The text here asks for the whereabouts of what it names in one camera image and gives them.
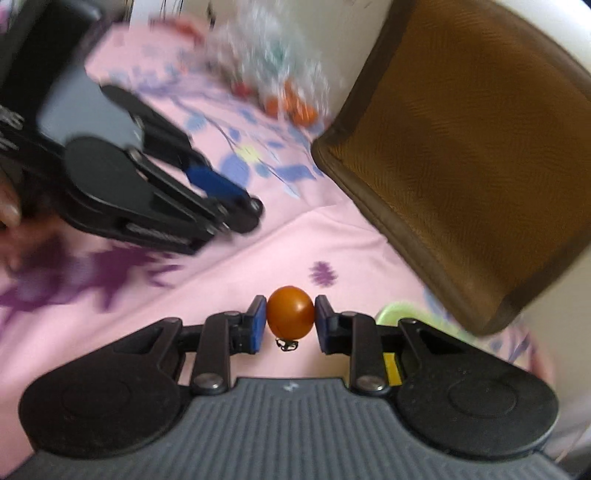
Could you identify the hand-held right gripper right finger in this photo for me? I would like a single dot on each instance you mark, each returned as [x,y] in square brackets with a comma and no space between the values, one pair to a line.
[324,330]

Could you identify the orange cherry tomato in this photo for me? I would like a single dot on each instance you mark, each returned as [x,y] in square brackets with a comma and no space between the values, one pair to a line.
[302,113]
[273,106]

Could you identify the small red cherry tomato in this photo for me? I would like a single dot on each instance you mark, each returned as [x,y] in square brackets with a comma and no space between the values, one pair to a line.
[241,88]

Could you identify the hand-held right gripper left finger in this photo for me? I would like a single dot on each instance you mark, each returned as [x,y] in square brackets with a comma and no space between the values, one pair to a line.
[256,325]

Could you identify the person's left hand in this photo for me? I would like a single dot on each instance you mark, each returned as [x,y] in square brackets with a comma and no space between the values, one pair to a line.
[11,217]

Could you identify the light green plastic basket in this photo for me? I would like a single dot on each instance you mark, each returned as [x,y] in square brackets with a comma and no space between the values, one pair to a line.
[398,312]

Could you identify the orange tomato with stem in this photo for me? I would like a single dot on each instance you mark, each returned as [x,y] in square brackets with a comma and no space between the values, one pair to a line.
[291,313]

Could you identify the pink printed bedsheet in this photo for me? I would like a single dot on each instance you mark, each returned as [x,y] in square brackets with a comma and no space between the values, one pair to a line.
[258,258]

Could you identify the brown seat cushion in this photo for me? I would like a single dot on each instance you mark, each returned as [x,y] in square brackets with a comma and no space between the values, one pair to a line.
[461,138]

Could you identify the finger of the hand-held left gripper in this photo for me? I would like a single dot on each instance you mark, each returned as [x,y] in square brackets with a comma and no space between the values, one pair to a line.
[210,179]
[194,217]

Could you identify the clear plastic bag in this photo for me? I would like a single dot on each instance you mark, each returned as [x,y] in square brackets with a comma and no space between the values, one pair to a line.
[272,50]

